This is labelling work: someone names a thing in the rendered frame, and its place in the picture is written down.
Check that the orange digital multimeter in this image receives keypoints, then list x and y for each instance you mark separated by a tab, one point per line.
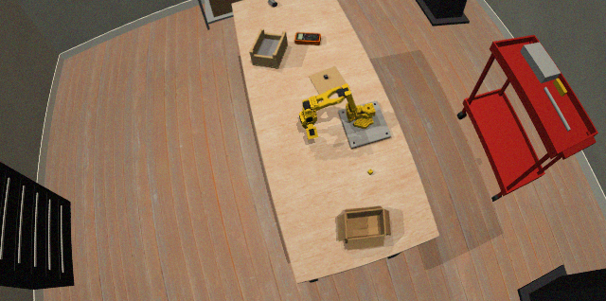
307	38

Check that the tan flat mat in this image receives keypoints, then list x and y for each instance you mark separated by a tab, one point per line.
322	85

